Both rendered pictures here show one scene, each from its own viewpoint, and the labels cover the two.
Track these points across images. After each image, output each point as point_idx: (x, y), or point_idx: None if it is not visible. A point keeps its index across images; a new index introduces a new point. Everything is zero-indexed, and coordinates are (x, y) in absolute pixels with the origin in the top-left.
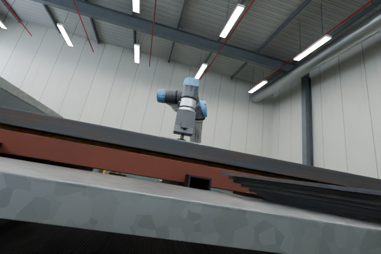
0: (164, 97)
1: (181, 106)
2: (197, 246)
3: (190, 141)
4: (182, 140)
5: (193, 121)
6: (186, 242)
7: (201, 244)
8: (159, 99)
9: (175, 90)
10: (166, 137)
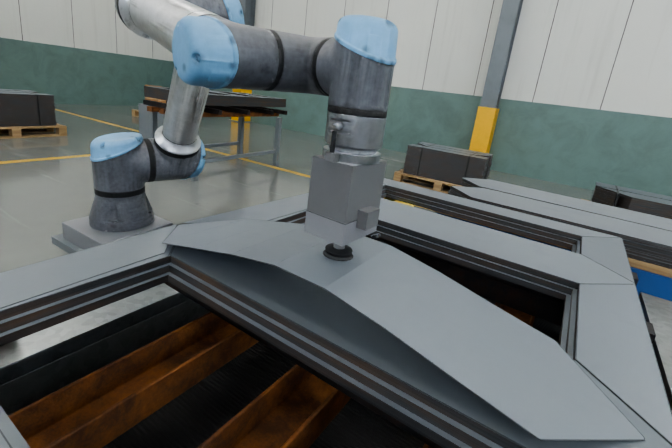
0: (232, 76)
1: (350, 148)
2: (391, 442)
3: (172, 115)
4: (443, 320)
5: (378, 194)
6: (364, 442)
7: (381, 422)
8: (203, 80)
9: (270, 36)
10: (411, 336)
